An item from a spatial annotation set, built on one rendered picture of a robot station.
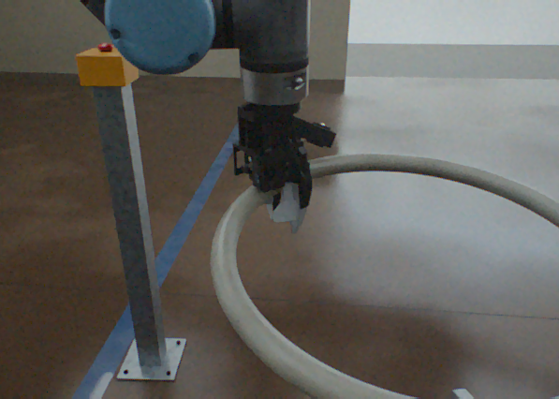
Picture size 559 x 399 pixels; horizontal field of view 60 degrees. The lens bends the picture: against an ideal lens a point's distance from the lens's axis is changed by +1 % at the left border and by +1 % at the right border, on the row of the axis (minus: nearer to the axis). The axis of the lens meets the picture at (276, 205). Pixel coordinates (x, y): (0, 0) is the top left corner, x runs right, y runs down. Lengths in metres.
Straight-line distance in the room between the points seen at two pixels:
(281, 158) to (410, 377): 1.30
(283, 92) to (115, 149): 0.87
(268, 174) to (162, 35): 0.28
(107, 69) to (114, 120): 0.14
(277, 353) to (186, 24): 0.30
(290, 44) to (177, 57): 0.19
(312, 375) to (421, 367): 1.45
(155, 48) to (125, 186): 1.03
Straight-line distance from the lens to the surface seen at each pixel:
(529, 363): 2.03
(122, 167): 1.43
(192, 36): 0.44
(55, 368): 1.96
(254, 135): 0.65
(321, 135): 0.72
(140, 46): 0.45
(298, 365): 0.44
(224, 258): 0.54
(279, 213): 0.69
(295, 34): 0.60
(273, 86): 0.61
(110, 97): 1.37
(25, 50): 7.40
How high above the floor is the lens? 1.28
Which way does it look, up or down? 27 degrees down
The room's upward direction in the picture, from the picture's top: straight up
